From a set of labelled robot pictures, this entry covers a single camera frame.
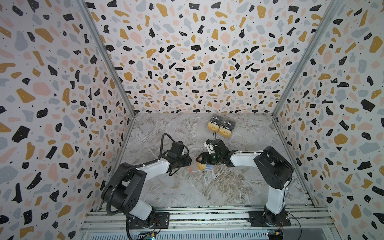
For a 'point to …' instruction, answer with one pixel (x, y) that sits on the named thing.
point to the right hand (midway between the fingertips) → (198, 158)
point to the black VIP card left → (217, 117)
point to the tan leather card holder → (194, 167)
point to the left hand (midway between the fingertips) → (193, 158)
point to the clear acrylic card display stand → (221, 125)
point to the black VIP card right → (228, 122)
